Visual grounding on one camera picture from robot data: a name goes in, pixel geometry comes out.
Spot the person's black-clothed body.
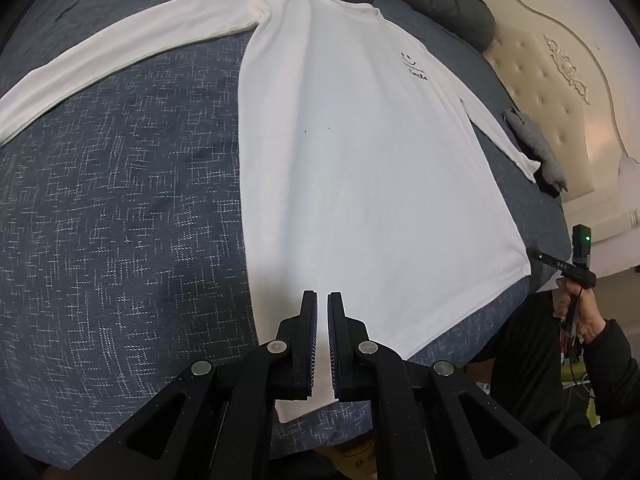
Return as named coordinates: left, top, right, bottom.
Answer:
left=472, top=290, right=640, bottom=480

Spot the blue speckled bed cover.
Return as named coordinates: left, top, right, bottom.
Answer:
left=0, top=0, right=576, bottom=480

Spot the grey garment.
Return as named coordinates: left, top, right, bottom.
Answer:
left=502, top=107, right=569, bottom=197

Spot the person's right forearm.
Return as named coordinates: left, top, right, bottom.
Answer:
left=570, top=317, right=640, bottom=426

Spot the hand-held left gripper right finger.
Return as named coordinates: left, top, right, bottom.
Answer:
left=327, top=291, right=581, bottom=480

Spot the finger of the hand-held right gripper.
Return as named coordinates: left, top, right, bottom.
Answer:
left=525, top=248, right=573, bottom=275

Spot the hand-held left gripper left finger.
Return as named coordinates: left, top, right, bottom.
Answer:
left=45, top=290, right=319, bottom=480

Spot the black cable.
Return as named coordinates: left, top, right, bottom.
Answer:
left=561, top=330, right=597, bottom=402

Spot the white long-sleeved shirt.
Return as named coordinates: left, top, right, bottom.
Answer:
left=0, top=0, right=543, bottom=426

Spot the person's right hand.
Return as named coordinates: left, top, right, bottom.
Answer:
left=554, top=279, right=608, bottom=345

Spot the cream tufted headboard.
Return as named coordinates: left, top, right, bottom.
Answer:
left=467, top=0, right=640, bottom=281

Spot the dark grey duvet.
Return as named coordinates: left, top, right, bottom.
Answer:
left=350, top=0, right=497, bottom=54

